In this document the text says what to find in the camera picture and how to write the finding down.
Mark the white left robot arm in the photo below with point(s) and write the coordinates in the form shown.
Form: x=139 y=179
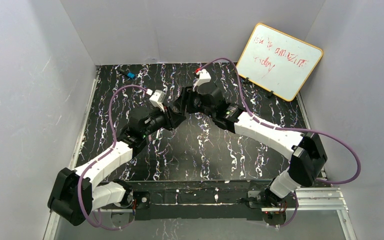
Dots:
x=77 y=192

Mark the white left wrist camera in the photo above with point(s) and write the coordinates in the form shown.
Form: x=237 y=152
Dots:
x=157 y=99

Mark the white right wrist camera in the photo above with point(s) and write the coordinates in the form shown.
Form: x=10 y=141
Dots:
x=202 y=77

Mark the aluminium rail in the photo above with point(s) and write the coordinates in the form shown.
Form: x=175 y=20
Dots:
x=317 y=199

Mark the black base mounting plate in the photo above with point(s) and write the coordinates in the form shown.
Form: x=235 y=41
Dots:
x=205 y=199

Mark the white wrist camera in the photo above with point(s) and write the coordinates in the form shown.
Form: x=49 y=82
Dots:
x=202 y=77
x=157 y=99

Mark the yellow-framed whiteboard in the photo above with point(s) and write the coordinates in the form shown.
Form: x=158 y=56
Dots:
x=277 y=62

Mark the blue pen cap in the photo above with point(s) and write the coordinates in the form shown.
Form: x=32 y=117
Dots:
x=131 y=75

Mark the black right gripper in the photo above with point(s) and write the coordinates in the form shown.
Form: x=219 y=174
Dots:
x=190 y=103

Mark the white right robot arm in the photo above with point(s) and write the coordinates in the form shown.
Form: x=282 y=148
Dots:
x=304 y=150

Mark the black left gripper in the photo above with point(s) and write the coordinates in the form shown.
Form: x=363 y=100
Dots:
x=167 y=117

